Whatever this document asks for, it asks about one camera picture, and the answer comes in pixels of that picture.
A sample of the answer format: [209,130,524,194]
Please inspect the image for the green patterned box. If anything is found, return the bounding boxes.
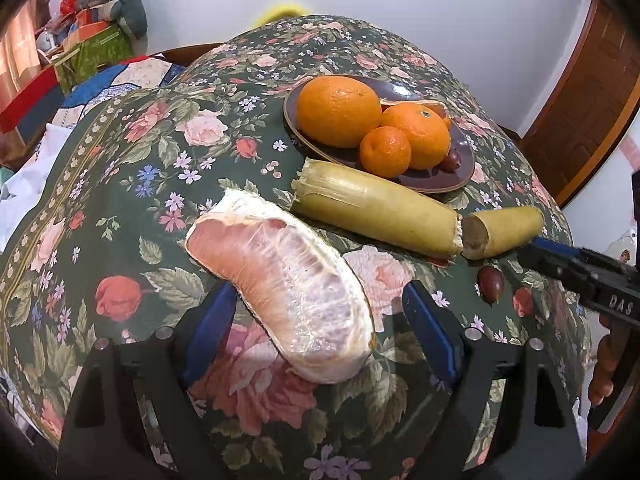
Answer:
[52,27,134,95]

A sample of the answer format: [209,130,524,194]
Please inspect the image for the orange box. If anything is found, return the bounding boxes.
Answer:
[65,20,109,44]

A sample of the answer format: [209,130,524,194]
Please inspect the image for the white cloth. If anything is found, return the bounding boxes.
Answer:
[0,124,77,253]

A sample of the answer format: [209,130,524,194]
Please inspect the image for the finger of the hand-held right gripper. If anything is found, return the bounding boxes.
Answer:
[530,238,640,287]
[517,250,640,322]

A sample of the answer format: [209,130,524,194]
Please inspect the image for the yellow sugarcane piece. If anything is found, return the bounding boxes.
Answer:
[290,157,465,260]
[461,206,545,261]

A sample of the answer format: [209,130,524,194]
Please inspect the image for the purple round plate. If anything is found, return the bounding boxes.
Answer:
[283,76,476,195]

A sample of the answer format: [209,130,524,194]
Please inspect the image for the person's right hand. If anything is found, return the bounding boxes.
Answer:
[586,332,617,407]

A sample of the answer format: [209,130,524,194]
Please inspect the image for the orange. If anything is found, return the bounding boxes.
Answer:
[296,76,383,149]
[380,102,452,171]

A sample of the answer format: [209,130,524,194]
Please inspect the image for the wooden bed footboard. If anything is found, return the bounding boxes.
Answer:
[154,42,222,67]

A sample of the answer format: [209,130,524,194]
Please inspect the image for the green floral blanket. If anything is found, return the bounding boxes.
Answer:
[0,15,593,480]

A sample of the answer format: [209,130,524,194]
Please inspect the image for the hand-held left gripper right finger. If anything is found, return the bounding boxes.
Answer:
[402,280,586,480]

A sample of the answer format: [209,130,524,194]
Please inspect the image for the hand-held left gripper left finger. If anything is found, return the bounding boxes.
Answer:
[56,280,238,480]

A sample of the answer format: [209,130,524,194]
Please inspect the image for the pile of clothes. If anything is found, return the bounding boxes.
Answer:
[75,0,149,39]

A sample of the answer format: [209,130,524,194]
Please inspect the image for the blue patchwork quilt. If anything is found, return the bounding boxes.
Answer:
[15,54,177,137]

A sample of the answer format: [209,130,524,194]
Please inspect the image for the pink striped curtain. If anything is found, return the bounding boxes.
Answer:
[0,0,42,78]

